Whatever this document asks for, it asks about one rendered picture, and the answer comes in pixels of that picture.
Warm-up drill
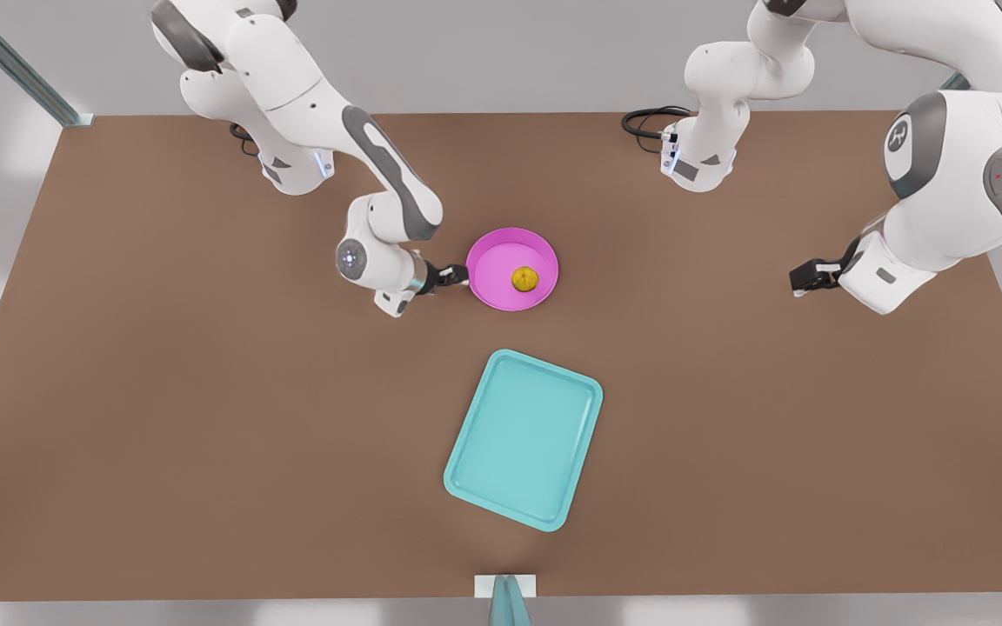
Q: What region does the pink round plate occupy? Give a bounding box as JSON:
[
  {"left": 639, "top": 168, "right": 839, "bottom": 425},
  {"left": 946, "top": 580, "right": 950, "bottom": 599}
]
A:
[{"left": 465, "top": 228, "right": 560, "bottom": 312}]

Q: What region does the turquoise rectangular tray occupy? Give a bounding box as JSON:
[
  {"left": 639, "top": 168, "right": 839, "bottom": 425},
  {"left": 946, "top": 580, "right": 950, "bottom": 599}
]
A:
[{"left": 443, "top": 349, "right": 605, "bottom": 533}]

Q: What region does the silver frame post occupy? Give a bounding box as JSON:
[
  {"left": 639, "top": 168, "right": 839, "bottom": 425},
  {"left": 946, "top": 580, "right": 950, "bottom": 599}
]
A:
[
  {"left": 475, "top": 574, "right": 538, "bottom": 626},
  {"left": 0, "top": 0, "right": 95, "bottom": 129},
  {"left": 939, "top": 0, "right": 1002, "bottom": 91}
]

